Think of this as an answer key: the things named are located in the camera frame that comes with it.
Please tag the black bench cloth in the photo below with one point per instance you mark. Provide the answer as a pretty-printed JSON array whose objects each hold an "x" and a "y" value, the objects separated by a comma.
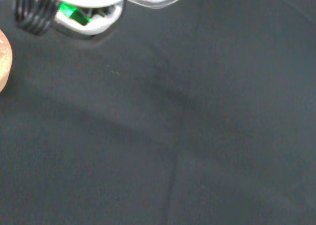
[{"x": 172, "y": 123}]

